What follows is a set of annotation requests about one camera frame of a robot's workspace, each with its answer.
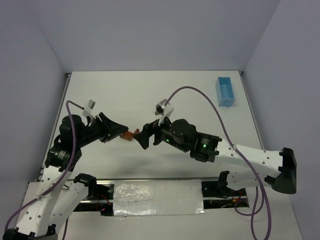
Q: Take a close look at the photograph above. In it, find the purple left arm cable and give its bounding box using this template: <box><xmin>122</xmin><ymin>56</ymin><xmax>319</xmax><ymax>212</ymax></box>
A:
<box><xmin>4</xmin><ymin>100</ymin><xmax>86</xmax><ymax>240</ymax></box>

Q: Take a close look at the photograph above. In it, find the blue plastic box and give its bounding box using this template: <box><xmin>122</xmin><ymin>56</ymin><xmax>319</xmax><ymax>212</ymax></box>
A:
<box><xmin>215</xmin><ymin>77</ymin><xmax>235</xmax><ymax>107</ymax></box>

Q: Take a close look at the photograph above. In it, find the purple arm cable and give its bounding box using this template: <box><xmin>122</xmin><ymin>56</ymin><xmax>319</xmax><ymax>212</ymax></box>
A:
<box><xmin>4</xmin><ymin>100</ymin><xmax>86</xmax><ymax>240</ymax></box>
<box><xmin>163</xmin><ymin>86</ymin><xmax>273</xmax><ymax>240</ymax></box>

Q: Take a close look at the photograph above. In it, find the silver tape white foam board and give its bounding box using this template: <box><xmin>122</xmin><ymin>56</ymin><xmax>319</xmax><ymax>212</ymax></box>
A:
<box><xmin>112</xmin><ymin>179</ymin><xmax>205</xmax><ymax>217</ymax></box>

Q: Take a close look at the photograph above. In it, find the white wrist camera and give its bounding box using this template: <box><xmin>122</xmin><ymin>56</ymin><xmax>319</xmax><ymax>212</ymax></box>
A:
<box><xmin>154</xmin><ymin>99</ymin><xmax>174</xmax><ymax>126</ymax></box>
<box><xmin>82</xmin><ymin>99</ymin><xmax>96</xmax><ymax>123</ymax></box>

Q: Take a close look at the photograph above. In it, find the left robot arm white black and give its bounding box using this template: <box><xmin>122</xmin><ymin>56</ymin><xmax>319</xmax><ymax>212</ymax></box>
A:
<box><xmin>2</xmin><ymin>113</ymin><xmax>128</xmax><ymax>240</ymax></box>

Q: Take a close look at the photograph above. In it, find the aluminium table edge rail left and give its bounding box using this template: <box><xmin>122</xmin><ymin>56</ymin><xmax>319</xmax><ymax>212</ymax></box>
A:
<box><xmin>56</xmin><ymin>72</ymin><xmax>72</xmax><ymax>120</ymax></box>

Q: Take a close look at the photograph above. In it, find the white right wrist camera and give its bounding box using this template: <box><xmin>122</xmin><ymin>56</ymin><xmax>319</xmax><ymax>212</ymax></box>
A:
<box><xmin>154</xmin><ymin>99</ymin><xmax>174</xmax><ymax>126</ymax></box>

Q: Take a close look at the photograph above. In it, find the aluminium table edge rail right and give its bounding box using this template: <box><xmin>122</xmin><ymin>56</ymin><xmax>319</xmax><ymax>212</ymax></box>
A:
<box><xmin>238</xmin><ymin>71</ymin><xmax>273</xmax><ymax>177</ymax></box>

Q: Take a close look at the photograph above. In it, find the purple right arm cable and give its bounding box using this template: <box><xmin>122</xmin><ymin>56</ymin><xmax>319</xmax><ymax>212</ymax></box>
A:
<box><xmin>163</xmin><ymin>86</ymin><xmax>273</xmax><ymax>240</ymax></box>

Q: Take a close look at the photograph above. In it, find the aluminium table edge rail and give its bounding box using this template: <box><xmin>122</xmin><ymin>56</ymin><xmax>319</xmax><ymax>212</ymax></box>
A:
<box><xmin>238</xmin><ymin>71</ymin><xmax>273</xmax><ymax>177</ymax></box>
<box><xmin>56</xmin><ymin>72</ymin><xmax>72</xmax><ymax>120</ymax></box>

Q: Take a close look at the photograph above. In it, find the orange arch wood block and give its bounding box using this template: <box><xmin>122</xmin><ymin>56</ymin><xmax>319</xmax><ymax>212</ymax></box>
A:
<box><xmin>122</xmin><ymin>128</ymin><xmax>140</xmax><ymax>139</ymax></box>

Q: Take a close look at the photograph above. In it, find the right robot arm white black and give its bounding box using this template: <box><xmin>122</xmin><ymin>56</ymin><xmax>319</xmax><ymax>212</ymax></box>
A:
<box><xmin>133</xmin><ymin>118</ymin><xmax>297</xmax><ymax>195</ymax></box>

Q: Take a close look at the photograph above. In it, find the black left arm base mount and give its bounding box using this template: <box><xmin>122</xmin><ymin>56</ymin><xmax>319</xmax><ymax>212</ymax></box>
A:
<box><xmin>62</xmin><ymin>178</ymin><xmax>114</xmax><ymax>217</ymax></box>

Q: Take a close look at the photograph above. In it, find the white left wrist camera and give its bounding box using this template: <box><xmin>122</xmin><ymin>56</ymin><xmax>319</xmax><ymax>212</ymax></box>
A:
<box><xmin>82</xmin><ymin>99</ymin><xmax>96</xmax><ymax>123</ymax></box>

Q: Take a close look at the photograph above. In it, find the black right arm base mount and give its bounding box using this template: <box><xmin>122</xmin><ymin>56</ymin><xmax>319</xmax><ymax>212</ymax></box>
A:
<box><xmin>200</xmin><ymin>177</ymin><xmax>247</xmax><ymax>200</ymax></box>

